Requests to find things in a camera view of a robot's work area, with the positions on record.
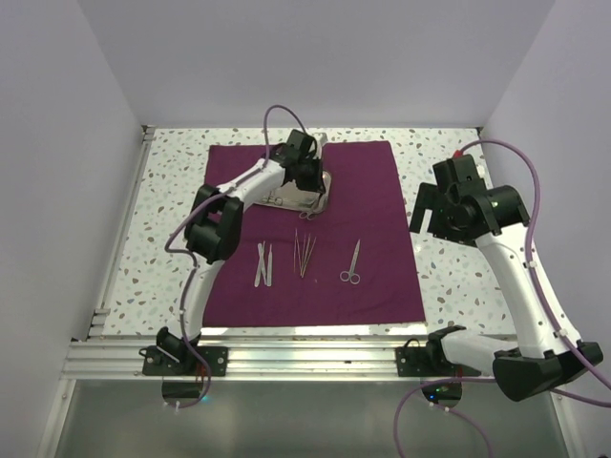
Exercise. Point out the purple cloth wrap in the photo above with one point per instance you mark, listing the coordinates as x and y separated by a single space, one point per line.
365 203

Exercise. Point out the thin pointed steel tweezers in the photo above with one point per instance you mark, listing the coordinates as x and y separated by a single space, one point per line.
309 256

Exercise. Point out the steel surgical scissors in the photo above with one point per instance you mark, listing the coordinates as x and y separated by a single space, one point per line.
350 275
309 212

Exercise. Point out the aluminium frame rail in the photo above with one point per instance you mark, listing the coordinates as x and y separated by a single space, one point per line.
294 358

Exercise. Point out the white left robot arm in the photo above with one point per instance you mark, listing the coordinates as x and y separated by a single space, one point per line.
211 233

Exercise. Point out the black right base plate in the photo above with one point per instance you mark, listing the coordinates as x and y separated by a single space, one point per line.
425 360

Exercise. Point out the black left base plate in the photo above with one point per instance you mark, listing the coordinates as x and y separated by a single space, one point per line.
159 363

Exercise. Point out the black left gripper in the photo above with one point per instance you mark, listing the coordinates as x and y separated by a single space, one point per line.
316 184

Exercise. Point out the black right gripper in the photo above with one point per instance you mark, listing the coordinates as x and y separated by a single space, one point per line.
427 200

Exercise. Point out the steel instrument tray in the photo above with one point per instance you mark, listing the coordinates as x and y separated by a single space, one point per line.
296 200

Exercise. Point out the steel forceps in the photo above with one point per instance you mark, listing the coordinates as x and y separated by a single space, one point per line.
272 201

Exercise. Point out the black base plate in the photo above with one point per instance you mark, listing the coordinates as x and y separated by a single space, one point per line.
159 363
425 360

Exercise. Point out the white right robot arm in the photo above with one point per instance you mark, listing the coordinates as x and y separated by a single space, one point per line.
549 351

